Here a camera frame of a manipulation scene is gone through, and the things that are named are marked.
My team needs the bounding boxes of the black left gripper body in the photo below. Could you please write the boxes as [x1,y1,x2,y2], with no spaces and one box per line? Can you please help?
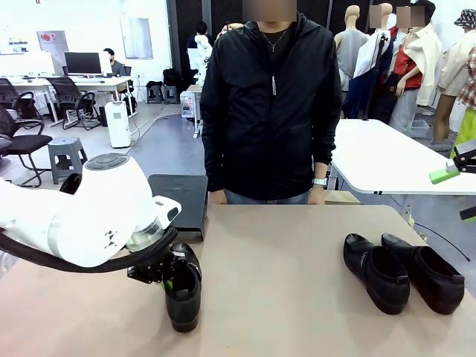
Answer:
[126,252,176,286]

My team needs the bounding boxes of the person's right forearm black sleeve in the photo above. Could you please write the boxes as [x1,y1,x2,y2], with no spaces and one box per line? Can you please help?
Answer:
[202,126,228,193]

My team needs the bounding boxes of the person's left forearm black sleeve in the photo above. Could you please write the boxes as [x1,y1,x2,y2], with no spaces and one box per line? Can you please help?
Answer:
[312,122,338,179]

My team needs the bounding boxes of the black metal shoe stand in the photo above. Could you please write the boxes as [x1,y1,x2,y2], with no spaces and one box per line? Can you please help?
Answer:
[147,173,209,242]

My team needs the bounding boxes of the person's right hand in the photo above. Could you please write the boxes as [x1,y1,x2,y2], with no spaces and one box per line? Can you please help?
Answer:
[208,188,228,205]

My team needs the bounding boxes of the person's left hand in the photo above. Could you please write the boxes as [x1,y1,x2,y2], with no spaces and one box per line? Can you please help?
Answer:
[307,184,327,206]

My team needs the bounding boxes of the neon yellow trousers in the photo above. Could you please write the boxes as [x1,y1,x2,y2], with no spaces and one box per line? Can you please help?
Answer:
[449,107,476,159]

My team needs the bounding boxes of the plastic floor basket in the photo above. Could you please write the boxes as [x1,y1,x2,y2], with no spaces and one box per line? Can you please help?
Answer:
[408,118,433,139]

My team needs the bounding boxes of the white folding table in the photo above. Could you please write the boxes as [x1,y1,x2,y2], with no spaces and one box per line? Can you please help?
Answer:
[329,118,476,196]

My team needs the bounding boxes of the brown cardboard box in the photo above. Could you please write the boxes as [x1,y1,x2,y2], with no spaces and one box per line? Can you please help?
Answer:
[324,190,362,205]

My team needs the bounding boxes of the mannequin with red top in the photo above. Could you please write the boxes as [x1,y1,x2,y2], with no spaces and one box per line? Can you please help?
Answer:
[388,1,443,129]

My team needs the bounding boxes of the mannequin with white navy garment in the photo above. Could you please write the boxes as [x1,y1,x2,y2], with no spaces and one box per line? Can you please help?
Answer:
[353,2,395,120]

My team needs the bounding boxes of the white air purifier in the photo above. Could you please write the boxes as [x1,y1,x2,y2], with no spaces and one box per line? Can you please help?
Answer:
[104,100,132,149]

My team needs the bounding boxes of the grey plastic stool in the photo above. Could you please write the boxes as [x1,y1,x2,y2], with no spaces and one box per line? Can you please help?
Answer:
[47,136,89,186]

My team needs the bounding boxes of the mannequin with grey top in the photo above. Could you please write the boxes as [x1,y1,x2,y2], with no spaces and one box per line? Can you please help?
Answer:
[333,4,370,92]

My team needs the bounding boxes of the computer tower with lights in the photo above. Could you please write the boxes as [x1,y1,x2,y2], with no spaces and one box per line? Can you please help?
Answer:
[180,91,198,119]

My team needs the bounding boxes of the black office chair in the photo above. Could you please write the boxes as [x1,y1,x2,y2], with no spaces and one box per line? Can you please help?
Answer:
[0,105,54,188]
[0,77,38,120]
[47,76,100,131]

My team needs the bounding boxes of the small grey stool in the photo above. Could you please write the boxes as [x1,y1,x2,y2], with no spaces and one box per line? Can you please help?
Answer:
[146,84,165,105]
[163,84,180,105]

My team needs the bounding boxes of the person in black jacket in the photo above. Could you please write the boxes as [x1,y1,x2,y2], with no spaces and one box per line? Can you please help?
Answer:
[200,13,344,205]

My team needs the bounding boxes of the white office desk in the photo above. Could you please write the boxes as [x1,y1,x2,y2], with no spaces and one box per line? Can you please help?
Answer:
[0,75,135,123]

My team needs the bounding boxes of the black backpack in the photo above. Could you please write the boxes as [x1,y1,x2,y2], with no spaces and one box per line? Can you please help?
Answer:
[162,67,182,89]

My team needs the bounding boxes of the seated man at desk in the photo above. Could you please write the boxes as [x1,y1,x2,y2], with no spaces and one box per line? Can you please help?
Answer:
[102,47,133,79]

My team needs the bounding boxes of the black computer monitor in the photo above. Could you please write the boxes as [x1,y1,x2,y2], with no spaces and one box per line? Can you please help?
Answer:
[64,51,103,78]

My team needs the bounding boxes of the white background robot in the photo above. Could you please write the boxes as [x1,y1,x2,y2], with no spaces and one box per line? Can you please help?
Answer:
[187,33,215,85]

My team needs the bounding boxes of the white monitor backs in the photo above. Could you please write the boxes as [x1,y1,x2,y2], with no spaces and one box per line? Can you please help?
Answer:
[0,51,56,77]

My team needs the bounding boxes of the poster with red circle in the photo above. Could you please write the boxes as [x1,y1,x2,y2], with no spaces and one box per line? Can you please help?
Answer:
[36,30,70,63]

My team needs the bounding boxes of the background person dark clothes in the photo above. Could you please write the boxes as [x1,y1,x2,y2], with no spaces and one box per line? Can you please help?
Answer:
[187,21,215,51]

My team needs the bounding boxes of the thin black floor cable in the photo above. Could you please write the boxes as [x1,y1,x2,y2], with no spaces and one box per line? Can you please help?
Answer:
[411,222,472,264]

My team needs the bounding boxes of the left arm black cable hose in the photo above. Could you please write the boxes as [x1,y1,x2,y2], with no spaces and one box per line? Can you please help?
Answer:
[0,226,179,274]

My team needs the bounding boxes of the silver cross necklace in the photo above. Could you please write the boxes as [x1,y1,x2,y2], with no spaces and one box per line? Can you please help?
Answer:
[261,30,288,53]

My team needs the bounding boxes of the grey wall panel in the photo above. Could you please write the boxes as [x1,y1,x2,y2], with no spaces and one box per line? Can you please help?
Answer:
[119,16,154,60]

